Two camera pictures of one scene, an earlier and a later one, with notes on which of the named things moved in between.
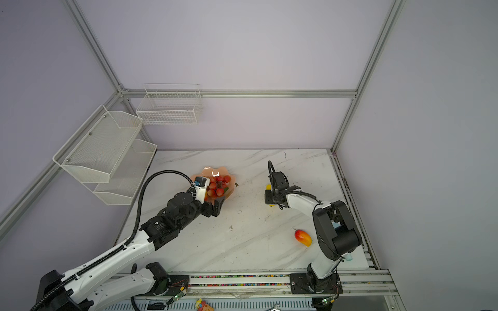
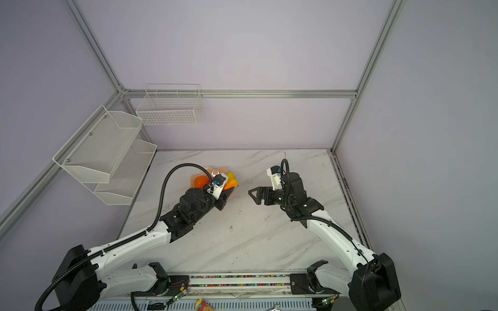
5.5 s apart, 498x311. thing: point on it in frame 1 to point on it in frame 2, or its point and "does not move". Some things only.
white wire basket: x=170 y=103 does not move
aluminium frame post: x=119 y=87 does not move
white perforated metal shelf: x=98 y=147 does not move
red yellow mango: x=303 y=237 to x=230 y=184
